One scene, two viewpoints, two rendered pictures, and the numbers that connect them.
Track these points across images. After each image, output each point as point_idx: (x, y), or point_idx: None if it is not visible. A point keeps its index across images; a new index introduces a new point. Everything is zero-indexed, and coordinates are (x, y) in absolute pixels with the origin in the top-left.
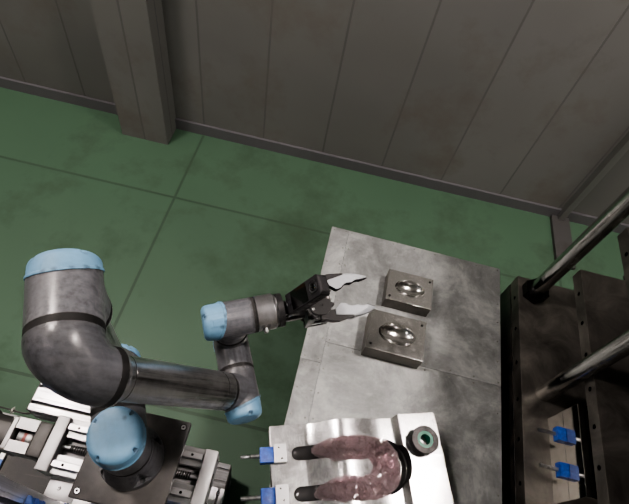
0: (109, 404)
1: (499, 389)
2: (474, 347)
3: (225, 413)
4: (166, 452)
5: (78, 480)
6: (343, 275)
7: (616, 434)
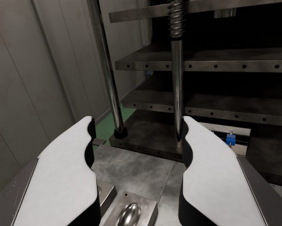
0: None
1: (177, 162)
2: (147, 168)
3: None
4: None
5: None
6: (45, 155)
7: (216, 105)
